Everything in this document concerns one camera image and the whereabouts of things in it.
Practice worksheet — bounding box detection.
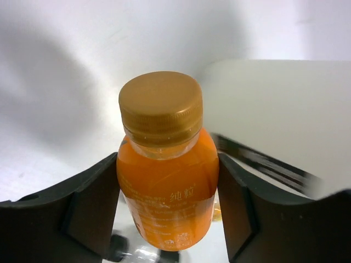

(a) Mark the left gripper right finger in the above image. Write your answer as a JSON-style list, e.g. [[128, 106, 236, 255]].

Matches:
[[218, 154, 350, 262]]

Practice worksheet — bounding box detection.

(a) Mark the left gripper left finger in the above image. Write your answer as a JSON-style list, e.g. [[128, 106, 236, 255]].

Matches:
[[1, 153, 120, 262]]

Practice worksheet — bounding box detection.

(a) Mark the orange bottle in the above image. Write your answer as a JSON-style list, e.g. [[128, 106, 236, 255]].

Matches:
[[116, 71, 219, 251]]

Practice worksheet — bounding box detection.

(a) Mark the white bin black rim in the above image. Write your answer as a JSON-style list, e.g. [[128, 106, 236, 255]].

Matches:
[[197, 60, 350, 198]]

